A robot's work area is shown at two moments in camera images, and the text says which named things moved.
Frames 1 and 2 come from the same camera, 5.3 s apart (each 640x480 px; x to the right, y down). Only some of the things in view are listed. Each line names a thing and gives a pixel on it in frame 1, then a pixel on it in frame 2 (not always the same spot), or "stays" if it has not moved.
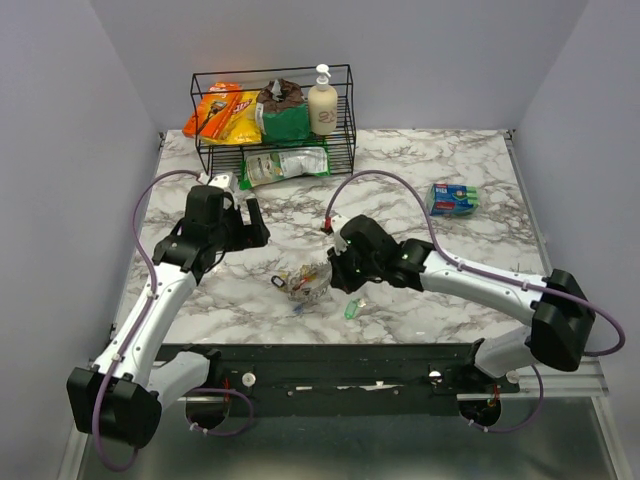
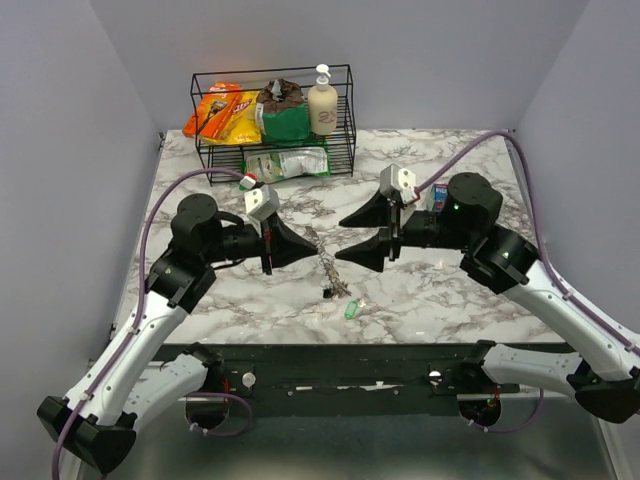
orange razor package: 212,112 stays
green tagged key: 352,307 stays
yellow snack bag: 241,125 stays
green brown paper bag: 282,113 stays
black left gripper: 249,235 → 283,244
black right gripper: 340,279 → 375,212
